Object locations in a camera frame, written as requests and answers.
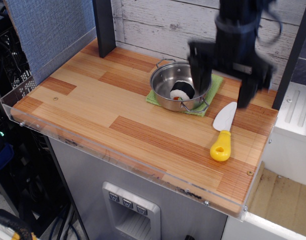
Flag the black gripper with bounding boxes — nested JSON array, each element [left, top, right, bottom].
[[188, 23, 274, 109]]

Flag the yellow handled toy knife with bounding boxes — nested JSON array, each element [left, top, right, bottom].
[[210, 101, 237, 162]]

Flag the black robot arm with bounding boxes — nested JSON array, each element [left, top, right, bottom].
[[188, 0, 274, 109]]

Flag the green cloth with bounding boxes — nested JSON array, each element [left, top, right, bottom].
[[145, 73, 224, 117]]

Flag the toy sushi roll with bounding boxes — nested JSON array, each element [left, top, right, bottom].
[[170, 80, 195, 101]]

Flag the stainless steel pot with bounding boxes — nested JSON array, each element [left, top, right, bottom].
[[149, 58, 212, 114]]

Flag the white toy sink unit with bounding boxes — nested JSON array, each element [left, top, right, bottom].
[[222, 82, 306, 240]]

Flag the clear acrylic table guard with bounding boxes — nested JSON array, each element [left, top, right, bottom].
[[1, 77, 278, 218]]

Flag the silver toy fridge cabinet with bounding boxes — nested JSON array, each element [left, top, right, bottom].
[[50, 139, 227, 240]]

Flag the blue fabric panel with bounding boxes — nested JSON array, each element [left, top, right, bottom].
[[4, 0, 97, 85]]

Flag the black plastic crate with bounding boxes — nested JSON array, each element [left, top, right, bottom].
[[0, 23, 31, 92]]

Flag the dark right post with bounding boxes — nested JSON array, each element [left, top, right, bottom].
[[271, 7, 306, 110]]

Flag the dark post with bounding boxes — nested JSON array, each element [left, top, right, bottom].
[[92, 0, 116, 58], [271, 7, 306, 110]]

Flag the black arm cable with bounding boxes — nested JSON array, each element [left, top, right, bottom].
[[256, 0, 285, 47]]

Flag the dark left post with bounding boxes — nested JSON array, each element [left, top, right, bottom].
[[92, 0, 116, 58]]

